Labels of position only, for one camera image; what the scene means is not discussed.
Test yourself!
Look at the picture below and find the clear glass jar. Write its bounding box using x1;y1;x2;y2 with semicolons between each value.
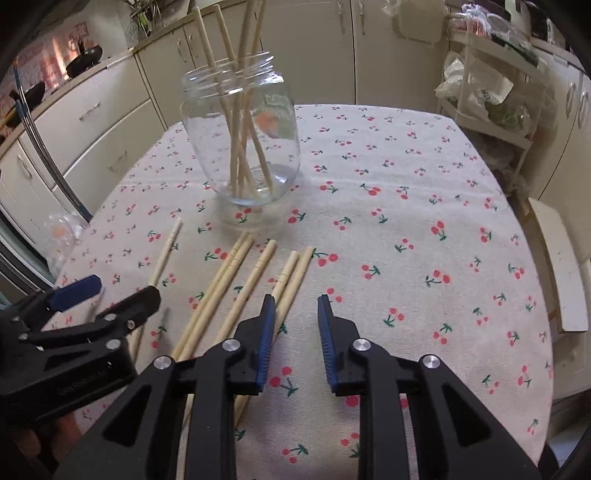
180;52;302;206

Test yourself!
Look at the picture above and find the cream doors and drawers cabinet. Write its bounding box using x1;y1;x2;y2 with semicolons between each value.
540;60;591;204

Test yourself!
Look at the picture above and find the cherry-print tablecloth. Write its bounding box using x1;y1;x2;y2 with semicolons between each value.
46;104;555;480

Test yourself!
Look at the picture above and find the row of bamboo chopsticks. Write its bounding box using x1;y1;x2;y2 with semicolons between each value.
172;231;315;430

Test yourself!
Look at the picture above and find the beige kitchen countertop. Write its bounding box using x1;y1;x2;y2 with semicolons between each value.
0;0;250;144

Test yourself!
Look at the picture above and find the white plastic bag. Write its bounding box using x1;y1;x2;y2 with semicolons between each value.
436;51;515;116

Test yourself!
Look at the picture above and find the clear hanging plastic bag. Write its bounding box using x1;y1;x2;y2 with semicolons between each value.
392;0;445;44

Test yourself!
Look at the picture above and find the white rolling cart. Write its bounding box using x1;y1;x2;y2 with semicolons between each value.
436;16;552;195

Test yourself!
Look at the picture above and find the bamboo chopstick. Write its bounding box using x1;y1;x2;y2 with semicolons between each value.
127;218;184;365

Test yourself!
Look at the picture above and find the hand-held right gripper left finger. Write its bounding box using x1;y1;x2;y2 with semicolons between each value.
53;294;277;480

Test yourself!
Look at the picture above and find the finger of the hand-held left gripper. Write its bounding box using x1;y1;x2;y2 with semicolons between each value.
23;286;161;352
9;275;102;324

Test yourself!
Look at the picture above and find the cream door cabinet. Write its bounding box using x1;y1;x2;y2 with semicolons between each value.
134;0;458;134

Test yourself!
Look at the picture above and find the cream drawer cabinet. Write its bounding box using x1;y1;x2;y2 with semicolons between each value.
0;53;169;241

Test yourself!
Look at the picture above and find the bunch of bamboo chopsticks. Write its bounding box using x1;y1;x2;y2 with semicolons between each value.
191;0;278;197

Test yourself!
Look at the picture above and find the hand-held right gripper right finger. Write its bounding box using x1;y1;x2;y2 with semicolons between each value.
318;294;542;480

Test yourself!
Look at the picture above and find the black wok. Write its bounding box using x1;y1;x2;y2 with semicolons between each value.
67;45;102;77
9;82;46;114

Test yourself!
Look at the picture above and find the person's left hand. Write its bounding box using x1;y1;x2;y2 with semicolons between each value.
16;406;88;467

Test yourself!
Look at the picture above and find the clear plastic trash bag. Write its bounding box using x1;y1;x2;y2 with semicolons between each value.
44;211;89;273

